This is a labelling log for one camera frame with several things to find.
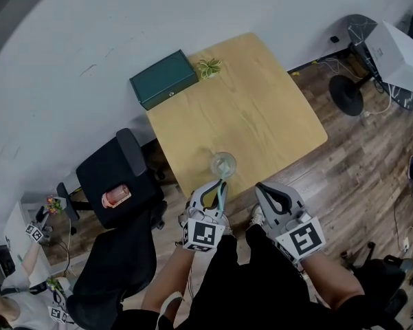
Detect white work desk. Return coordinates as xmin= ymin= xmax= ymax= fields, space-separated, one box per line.
xmin=2 ymin=200 xmax=53 ymax=289

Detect black office chair with armrests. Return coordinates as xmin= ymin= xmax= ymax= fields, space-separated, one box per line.
xmin=56 ymin=127 xmax=168 ymax=230

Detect small green potted plant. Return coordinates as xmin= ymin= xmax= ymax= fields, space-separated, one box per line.
xmin=197 ymin=57 xmax=223 ymax=81

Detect round dark glass table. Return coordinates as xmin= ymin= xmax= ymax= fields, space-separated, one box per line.
xmin=328 ymin=13 xmax=413 ymax=117

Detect pink flower pot plant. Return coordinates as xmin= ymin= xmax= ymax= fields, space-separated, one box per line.
xmin=43 ymin=194 xmax=63 ymax=217

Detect black mesh office chair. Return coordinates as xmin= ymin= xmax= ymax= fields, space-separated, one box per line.
xmin=66 ymin=214 xmax=158 ymax=323

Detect white microwave oven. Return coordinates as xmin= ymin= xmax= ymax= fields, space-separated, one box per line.
xmin=364 ymin=19 xmax=413 ymax=93

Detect black swivel chair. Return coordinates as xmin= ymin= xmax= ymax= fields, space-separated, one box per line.
xmin=339 ymin=241 xmax=413 ymax=325

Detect pink container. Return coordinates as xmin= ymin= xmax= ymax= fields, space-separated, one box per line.
xmin=100 ymin=183 xmax=133 ymax=209

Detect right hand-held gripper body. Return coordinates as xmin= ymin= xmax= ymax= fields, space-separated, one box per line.
xmin=265 ymin=200 xmax=328 ymax=265

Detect green leafy pot plant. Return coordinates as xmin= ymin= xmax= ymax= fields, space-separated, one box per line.
xmin=45 ymin=275 xmax=70 ymax=292

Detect person's black trousers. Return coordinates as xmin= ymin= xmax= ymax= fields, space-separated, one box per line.
xmin=188 ymin=223 xmax=312 ymax=323

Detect person's left forearm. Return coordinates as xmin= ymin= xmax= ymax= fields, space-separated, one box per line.
xmin=140 ymin=244 xmax=198 ymax=314

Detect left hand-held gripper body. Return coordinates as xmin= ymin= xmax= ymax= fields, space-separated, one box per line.
xmin=177 ymin=201 xmax=228 ymax=254

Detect person's black shirt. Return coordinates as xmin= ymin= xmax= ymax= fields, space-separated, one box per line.
xmin=113 ymin=292 xmax=403 ymax=330

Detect dark green metal box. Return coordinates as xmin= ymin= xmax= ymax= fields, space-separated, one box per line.
xmin=129 ymin=49 xmax=199 ymax=111

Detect person's right forearm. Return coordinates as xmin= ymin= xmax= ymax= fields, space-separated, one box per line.
xmin=300 ymin=251 xmax=367 ymax=311

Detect white floor cable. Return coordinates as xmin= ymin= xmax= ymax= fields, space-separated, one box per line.
xmin=315 ymin=56 xmax=393 ymax=117

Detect white cable with plug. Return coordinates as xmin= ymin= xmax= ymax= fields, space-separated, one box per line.
xmin=392 ymin=200 xmax=413 ymax=254

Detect white strap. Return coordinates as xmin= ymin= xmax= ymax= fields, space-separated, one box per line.
xmin=159 ymin=290 xmax=186 ymax=323

